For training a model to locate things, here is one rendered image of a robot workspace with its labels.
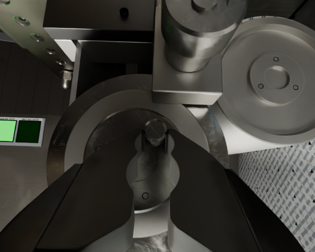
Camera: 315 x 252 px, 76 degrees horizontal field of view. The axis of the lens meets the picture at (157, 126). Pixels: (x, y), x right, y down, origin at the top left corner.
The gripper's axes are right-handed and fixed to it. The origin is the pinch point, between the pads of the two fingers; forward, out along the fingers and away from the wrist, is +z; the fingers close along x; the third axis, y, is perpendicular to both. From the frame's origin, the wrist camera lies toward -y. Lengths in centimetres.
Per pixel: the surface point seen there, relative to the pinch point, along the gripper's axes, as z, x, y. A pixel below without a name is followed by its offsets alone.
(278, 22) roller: 10.1, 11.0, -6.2
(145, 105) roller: 4.3, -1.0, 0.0
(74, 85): 6.3, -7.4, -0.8
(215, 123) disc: 3.9, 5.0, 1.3
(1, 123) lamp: 32, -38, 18
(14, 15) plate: 24.9, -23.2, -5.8
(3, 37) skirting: 206, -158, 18
